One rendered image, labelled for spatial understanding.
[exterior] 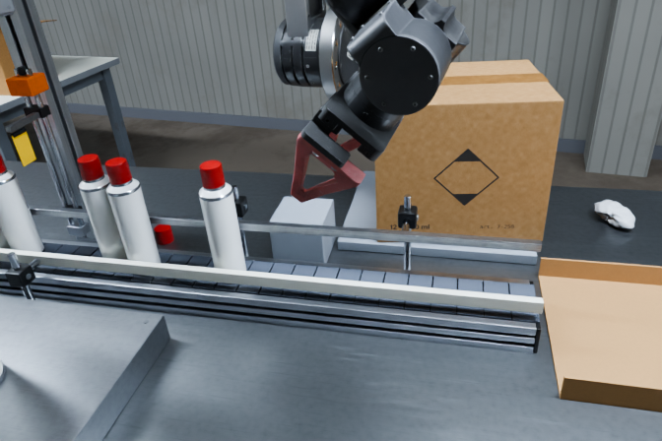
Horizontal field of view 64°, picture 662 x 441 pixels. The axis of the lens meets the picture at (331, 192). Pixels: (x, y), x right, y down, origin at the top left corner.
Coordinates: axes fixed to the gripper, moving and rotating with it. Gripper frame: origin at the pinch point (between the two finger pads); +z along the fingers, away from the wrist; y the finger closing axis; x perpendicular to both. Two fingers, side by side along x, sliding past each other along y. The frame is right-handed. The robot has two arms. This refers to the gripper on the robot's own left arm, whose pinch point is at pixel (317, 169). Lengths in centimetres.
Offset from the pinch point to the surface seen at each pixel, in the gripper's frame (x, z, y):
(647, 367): 52, 2, -15
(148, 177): -30, 70, -51
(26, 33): -52, 33, -24
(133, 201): -18.8, 35.2, -11.7
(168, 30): -136, 180, -278
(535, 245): 32.0, 2.1, -22.9
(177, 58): -122, 194, -277
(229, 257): -1.5, 32.8, -12.6
